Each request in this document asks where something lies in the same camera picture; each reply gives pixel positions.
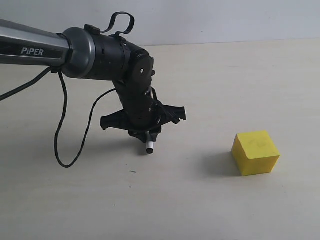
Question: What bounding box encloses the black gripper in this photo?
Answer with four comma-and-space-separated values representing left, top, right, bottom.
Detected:
100, 99, 186, 143

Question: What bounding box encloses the black and white marker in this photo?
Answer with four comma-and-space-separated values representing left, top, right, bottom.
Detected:
145, 133, 154, 155

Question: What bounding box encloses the yellow foam cube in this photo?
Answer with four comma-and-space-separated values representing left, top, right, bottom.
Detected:
231, 130, 281, 176

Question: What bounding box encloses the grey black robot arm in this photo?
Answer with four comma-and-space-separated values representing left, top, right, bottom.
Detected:
0, 20, 186, 142

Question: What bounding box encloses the black cable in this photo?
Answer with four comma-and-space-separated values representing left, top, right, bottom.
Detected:
0, 66, 116, 169

